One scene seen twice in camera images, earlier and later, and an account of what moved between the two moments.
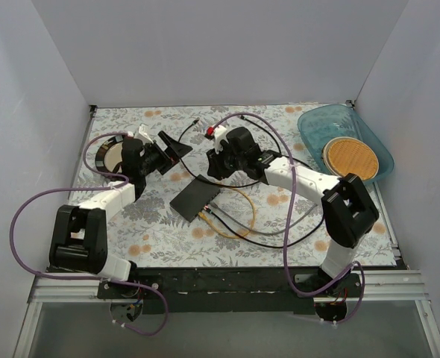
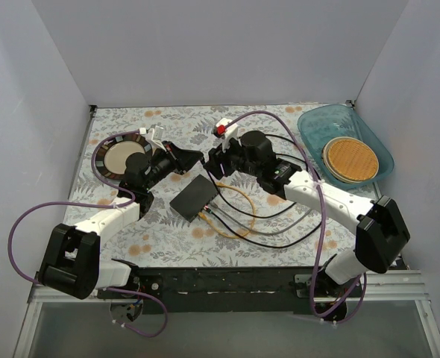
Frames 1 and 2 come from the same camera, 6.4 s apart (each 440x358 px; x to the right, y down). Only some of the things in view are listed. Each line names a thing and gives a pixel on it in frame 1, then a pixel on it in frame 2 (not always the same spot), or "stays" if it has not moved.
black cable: x=212 y=183 → x=250 y=215
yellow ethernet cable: x=202 y=215 stays
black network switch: x=194 y=199 stays
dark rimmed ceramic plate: x=109 y=155 stays
